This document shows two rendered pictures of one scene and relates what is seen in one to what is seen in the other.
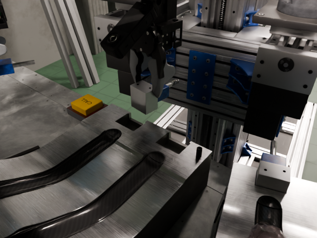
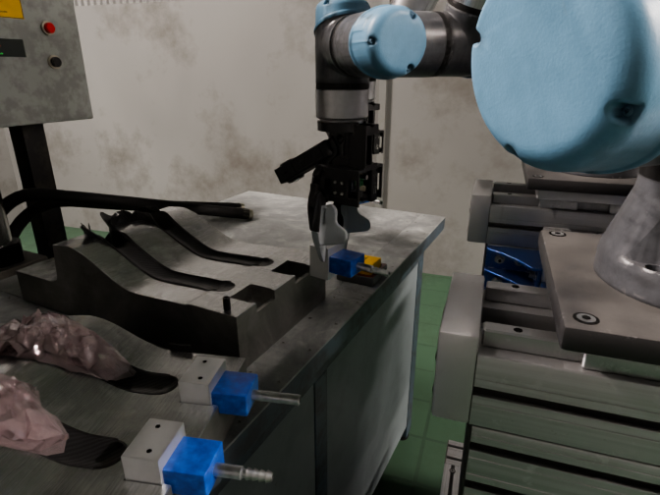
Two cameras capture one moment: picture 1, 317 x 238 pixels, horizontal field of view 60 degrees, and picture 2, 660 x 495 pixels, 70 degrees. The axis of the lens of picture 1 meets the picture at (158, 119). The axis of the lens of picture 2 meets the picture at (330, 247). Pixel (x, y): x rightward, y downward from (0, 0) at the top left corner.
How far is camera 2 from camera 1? 0.77 m
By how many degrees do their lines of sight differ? 69
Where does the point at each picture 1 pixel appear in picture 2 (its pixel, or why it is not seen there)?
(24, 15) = not seen: outside the picture
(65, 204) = (163, 256)
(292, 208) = (152, 404)
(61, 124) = not seen: hidden behind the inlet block
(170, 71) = (336, 234)
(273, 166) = (210, 368)
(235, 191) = (189, 358)
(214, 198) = not seen: hidden behind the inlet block
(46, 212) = (149, 247)
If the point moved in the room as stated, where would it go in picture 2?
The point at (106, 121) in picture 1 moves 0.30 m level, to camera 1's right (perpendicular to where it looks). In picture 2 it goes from (286, 256) to (314, 349)
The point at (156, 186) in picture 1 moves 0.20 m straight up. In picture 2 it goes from (183, 292) to (166, 159)
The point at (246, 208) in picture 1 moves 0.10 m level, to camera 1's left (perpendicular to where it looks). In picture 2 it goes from (161, 366) to (170, 326)
